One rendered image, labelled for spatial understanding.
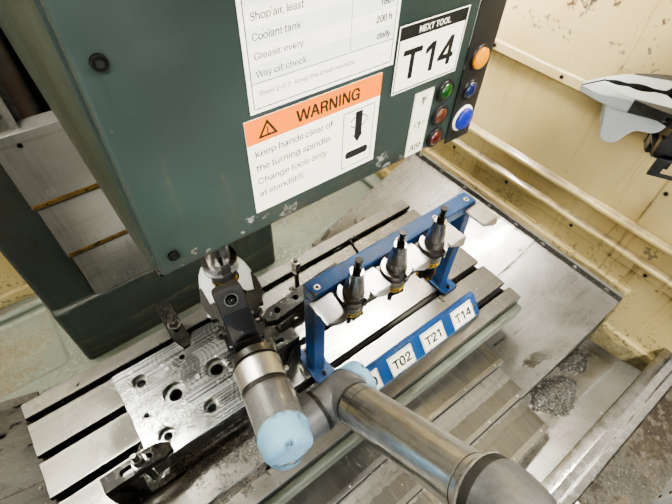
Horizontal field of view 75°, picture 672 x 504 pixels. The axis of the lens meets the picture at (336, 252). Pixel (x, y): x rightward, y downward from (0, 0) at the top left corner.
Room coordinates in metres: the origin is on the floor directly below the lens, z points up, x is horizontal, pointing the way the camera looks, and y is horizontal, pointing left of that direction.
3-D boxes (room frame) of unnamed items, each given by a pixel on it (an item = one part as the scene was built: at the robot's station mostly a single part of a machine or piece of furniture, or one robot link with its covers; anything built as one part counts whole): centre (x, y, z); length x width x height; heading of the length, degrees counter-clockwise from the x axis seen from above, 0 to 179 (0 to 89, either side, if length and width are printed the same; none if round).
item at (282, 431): (0.23, 0.07, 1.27); 0.11 x 0.08 x 0.09; 27
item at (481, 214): (0.74, -0.34, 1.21); 0.07 x 0.05 x 0.01; 39
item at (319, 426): (0.25, 0.06, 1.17); 0.11 x 0.08 x 0.11; 131
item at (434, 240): (0.64, -0.21, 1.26); 0.04 x 0.04 x 0.07
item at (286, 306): (0.68, 0.08, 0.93); 0.26 x 0.05 x 0.06; 134
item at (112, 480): (0.23, 0.36, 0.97); 0.13 x 0.03 x 0.15; 129
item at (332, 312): (0.46, 0.00, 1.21); 0.07 x 0.05 x 0.01; 39
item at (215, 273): (0.49, 0.21, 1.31); 0.06 x 0.06 x 0.03
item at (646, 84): (0.47, -0.31, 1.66); 0.09 x 0.03 x 0.06; 70
